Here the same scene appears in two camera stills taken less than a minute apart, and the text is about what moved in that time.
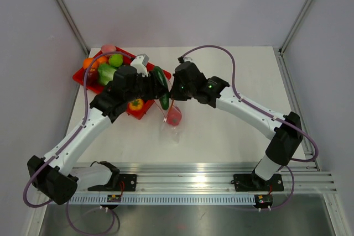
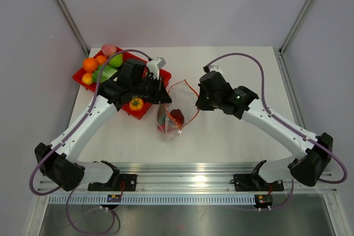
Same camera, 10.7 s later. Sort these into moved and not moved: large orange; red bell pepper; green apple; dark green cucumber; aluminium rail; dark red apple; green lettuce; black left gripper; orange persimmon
Moved: red bell pepper; dark green cucumber; dark red apple
Not moved: orange persimmon; aluminium rail; green lettuce; green apple; black left gripper; large orange
